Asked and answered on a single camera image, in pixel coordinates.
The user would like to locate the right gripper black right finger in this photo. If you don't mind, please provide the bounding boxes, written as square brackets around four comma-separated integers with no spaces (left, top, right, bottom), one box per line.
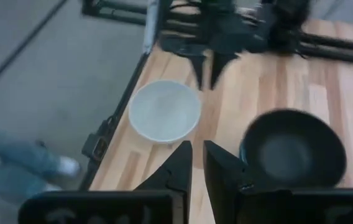
[203,139,353,224]

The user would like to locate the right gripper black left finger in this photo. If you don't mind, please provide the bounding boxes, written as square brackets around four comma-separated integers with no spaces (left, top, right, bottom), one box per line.
[17,140,193,224]

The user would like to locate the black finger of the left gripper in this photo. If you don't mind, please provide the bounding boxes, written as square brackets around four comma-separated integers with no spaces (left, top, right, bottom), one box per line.
[190,54,209,91]
[209,52,240,90]

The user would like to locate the black bowl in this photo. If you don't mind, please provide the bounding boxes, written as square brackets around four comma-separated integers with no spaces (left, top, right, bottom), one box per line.
[240,108,348,190]

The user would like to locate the white bowl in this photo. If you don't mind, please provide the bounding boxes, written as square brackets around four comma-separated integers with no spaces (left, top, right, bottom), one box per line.
[128,78,203,146]

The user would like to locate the person's white shoe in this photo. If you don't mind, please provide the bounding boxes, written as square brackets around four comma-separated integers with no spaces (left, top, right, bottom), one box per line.
[55,155,81,179]

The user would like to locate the person's leg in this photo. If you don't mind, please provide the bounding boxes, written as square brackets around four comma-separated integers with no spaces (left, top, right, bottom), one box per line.
[0,114,71,203]

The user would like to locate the black bracket with label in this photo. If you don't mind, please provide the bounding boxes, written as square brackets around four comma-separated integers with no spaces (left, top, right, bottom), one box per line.
[81,116,111,163]

